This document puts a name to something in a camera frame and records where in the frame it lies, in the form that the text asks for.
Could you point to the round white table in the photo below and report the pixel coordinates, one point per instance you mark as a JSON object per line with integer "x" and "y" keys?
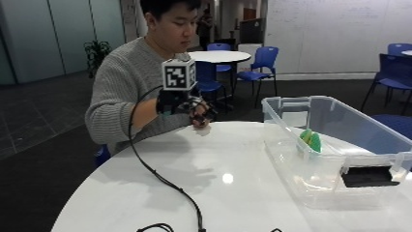
{"x": 219, "y": 56}

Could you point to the black cabinet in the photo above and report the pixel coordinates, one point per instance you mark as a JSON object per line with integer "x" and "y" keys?
{"x": 251, "y": 30}

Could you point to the potted green plant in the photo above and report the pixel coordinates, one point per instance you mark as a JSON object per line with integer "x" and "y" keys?
{"x": 96, "y": 54}

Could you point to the green toy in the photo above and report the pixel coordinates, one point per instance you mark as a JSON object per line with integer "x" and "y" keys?
{"x": 311, "y": 140}

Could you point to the blue plastic chair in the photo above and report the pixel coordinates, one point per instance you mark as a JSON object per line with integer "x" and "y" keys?
{"x": 208, "y": 80}
{"x": 219, "y": 53}
{"x": 260, "y": 66}
{"x": 392, "y": 77}
{"x": 399, "y": 49}
{"x": 395, "y": 124}
{"x": 102, "y": 155}

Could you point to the clear plastic storage bin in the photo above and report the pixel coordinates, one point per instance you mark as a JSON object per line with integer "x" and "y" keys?
{"x": 335, "y": 151}

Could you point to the the person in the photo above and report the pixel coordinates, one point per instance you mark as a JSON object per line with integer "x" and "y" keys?
{"x": 124, "y": 80}

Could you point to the white marker cube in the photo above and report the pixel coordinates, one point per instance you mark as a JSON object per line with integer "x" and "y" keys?
{"x": 179, "y": 74}

